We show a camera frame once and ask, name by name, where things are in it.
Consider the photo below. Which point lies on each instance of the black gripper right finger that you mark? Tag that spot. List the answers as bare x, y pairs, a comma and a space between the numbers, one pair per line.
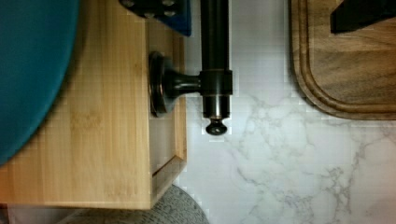
352, 15

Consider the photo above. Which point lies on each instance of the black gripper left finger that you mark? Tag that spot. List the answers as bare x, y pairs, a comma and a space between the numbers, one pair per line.
176, 14

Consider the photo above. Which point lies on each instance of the wooden drawer with black handle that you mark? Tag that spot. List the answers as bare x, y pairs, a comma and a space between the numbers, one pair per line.
215, 80

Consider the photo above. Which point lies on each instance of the wooden drawer box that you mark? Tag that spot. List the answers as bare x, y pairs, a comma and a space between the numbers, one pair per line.
100, 146

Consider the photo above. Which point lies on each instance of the wooden cutting board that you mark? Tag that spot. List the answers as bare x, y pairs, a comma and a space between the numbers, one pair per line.
350, 76

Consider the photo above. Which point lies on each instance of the teal plate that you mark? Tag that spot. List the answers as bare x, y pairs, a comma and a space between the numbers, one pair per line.
36, 44

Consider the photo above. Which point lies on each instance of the grey canister with wooden lid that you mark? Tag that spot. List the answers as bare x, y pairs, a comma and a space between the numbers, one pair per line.
176, 206

